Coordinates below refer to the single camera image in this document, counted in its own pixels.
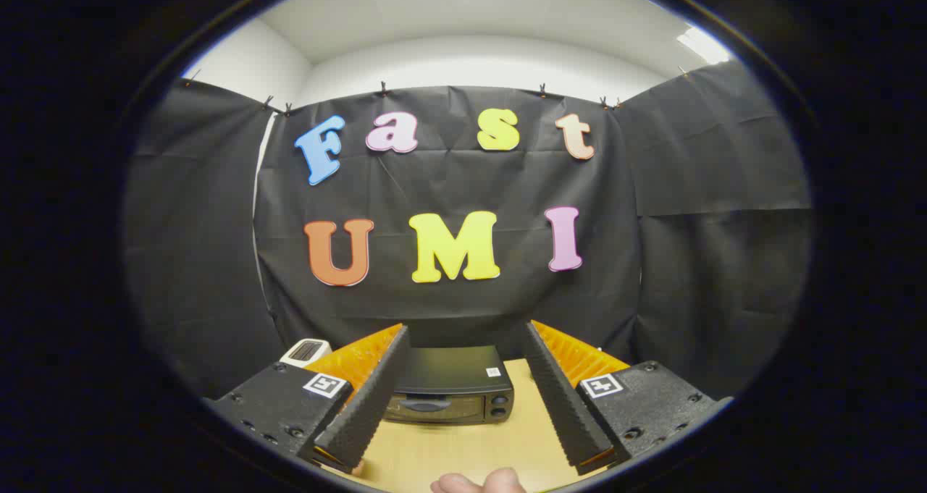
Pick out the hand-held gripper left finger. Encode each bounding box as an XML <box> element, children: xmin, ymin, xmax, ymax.
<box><xmin>205</xmin><ymin>324</ymin><xmax>411</xmax><ymax>476</ymax></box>

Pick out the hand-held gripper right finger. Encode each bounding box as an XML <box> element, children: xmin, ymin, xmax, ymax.
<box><xmin>523</xmin><ymin>320</ymin><xmax>734</xmax><ymax>476</ymax></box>

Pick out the black toaster oven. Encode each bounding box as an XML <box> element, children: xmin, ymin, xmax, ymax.
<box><xmin>384</xmin><ymin>345</ymin><xmax>515</xmax><ymax>426</ymax></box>

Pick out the white pop-up toaster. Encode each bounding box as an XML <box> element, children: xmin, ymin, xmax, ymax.
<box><xmin>280</xmin><ymin>339</ymin><xmax>332</xmax><ymax>369</ymax></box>

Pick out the row of dark cloth clips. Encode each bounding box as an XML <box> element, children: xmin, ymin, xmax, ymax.
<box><xmin>185</xmin><ymin>66</ymin><xmax>689</xmax><ymax>114</ymax></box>

